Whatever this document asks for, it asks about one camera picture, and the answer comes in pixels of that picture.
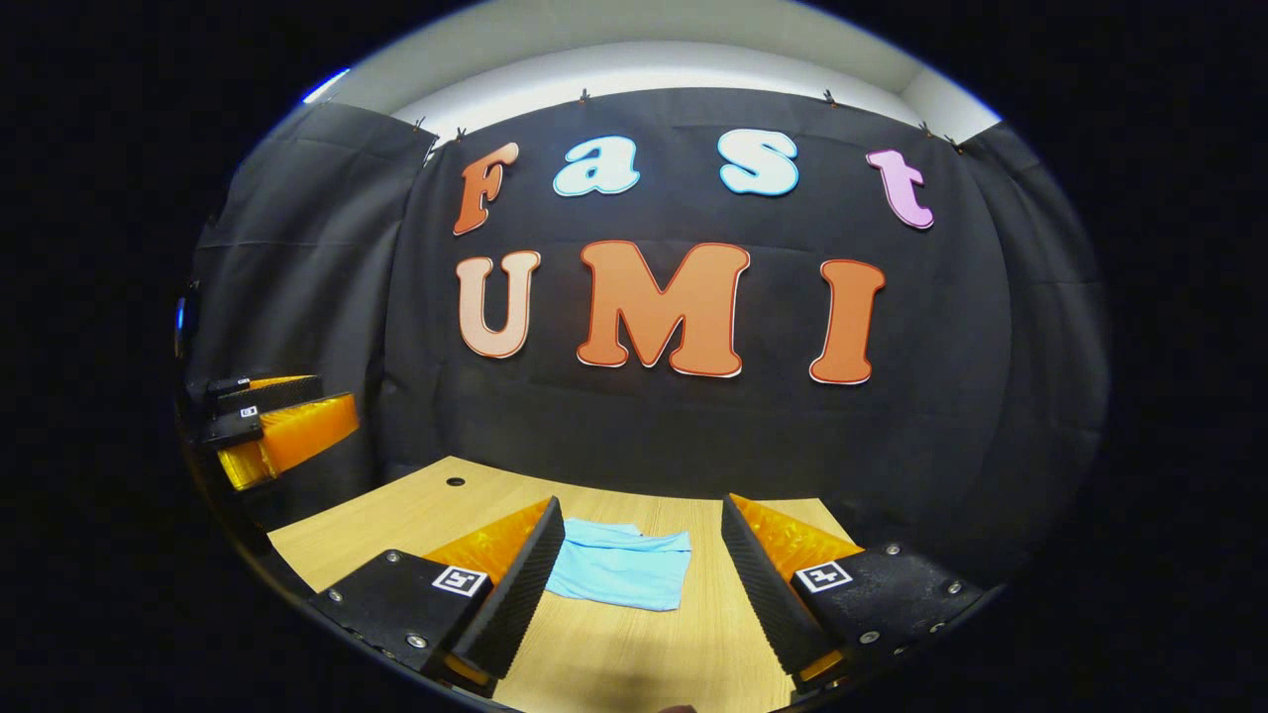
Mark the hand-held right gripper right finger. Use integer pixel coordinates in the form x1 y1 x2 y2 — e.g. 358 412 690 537
720 492 987 694

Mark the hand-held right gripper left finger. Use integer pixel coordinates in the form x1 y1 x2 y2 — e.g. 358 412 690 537
305 495 568 699

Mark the light blue T-shirt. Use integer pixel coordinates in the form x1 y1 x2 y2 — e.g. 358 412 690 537
543 517 693 613

